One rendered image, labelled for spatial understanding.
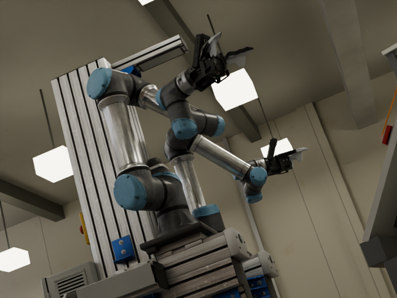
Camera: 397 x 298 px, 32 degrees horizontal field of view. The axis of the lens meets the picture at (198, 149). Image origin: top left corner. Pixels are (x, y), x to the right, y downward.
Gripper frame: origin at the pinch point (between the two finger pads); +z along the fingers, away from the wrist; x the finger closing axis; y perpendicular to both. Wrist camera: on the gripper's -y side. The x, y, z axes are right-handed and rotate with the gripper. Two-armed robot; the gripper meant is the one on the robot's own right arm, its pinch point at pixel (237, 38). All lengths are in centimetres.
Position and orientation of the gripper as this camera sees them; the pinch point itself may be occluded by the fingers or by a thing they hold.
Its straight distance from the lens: 210.1
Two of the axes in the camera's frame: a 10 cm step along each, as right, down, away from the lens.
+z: 6.9, -4.6, -5.6
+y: 1.9, 8.6, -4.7
